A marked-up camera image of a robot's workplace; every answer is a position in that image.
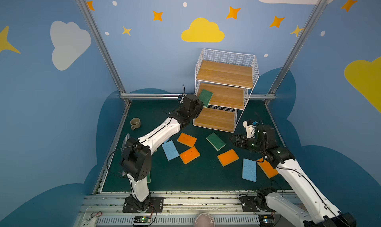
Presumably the orange sponge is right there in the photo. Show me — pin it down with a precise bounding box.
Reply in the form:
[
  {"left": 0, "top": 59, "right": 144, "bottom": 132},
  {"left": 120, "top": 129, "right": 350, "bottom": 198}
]
[
  {"left": 256, "top": 158, "right": 279, "bottom": 179},
  {"left": 217, "top": 149, "right": 239, "bottom": 167},
  {"left": 180, "top": 146, "right": 200, "bottom": 165},
  {"left": 177, "top": 133, "right": 197, "bottom": 148}
]

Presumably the green sponge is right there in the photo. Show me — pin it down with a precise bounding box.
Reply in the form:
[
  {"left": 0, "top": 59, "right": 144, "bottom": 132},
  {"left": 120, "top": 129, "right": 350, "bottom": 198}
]
[
  {"left": 206, "top": 133, "right": 226, "bottom": 151},
  {"left": 146, "top": 172, "right": 151, "bottom": 183}
]

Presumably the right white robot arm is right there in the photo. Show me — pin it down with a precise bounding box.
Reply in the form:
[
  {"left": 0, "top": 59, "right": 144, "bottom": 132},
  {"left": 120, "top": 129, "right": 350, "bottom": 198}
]
[{"left": 230, "top": 120, "right": 357, "bottom": 227}]

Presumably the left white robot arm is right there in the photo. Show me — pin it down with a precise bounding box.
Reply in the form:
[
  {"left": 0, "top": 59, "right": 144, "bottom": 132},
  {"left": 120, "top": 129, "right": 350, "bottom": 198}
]
[{"left": 121, "top": 94, "right": 203, "bottom": 204}]

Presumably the blue sponge right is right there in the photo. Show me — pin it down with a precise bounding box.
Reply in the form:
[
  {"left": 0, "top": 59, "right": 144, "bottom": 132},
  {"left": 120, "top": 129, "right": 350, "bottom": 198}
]
[{"left": 242, "top": 159, "right": 257, "bottom": 182}]

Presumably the blue sponge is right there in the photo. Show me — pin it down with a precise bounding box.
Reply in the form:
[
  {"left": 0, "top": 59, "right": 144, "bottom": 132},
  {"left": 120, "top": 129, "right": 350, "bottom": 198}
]
[
  {"left": 162, "top": 140, "right": 179, "bottom": 161},
  {"left": 242, "top": 159, "right": 257, "bottom": 182}
]

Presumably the blue sponge left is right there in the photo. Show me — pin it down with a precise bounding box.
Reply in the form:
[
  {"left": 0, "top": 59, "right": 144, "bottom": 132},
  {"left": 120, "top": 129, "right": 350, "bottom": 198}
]
[{"left": 162, "top": 140, "right": 179, "bottom": 161}]

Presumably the beige ceramic mug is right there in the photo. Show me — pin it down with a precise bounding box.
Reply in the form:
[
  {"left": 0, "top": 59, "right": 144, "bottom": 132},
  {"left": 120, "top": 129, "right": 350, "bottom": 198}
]
[{"left": 130, "top": 118, "right": 141, "bottom": 130}]

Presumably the grey metal garden trowel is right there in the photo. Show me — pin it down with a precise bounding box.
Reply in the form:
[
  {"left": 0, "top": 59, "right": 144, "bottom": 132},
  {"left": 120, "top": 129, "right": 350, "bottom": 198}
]
[{"left": 120, "top": 133, "right": 131, "bottom": 156}]

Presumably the right green circuit board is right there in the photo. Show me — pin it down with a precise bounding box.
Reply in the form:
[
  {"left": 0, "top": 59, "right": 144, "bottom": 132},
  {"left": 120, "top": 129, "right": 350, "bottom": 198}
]
[{"left": 259, "top": 215, "right": 275, "bottom": 227}]

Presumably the green circuit board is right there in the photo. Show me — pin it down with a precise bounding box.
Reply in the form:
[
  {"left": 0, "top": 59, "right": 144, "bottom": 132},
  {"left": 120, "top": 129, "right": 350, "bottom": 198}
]
[
  {"left": 259, "top": 215, "right": 275, "bottom": 227},
  {"left": 133, "top": 216, "right": 151, "bottom": 225}
]

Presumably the left green circuit board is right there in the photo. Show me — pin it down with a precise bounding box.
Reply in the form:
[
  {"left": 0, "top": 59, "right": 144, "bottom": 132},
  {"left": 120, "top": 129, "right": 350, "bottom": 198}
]
[{"left": 133, "top": 216, "right": 151, "bottom": 225}]

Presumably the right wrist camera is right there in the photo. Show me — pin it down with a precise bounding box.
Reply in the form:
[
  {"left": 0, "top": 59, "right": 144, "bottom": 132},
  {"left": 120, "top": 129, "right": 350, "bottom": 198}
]
[{"left": 243, "top": 120, "right": 258, "bottom": 139}]

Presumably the white wire wooden shelf rack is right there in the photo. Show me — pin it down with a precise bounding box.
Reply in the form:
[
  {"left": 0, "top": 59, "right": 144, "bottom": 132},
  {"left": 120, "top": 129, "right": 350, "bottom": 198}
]
[{"left": 193, "top": 48, "right": 260, "bottom": 133}]

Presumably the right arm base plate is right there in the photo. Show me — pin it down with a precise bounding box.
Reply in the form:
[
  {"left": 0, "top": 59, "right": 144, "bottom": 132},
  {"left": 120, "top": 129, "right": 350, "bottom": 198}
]
[{"left": 238, "top": 194, "right": 268, "bottom": 212}]

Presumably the aluminium front rail frame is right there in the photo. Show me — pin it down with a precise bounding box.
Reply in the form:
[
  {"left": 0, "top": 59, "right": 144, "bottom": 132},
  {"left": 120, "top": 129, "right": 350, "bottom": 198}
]
[{"left": 74, "top": 190, "right": 305, "bottom": 227}]

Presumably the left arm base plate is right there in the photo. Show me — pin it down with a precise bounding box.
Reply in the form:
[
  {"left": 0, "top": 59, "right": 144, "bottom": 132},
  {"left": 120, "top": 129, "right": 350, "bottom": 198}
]
[{"left": 122, "top": 195, "right": 164, "bottom": 213}]

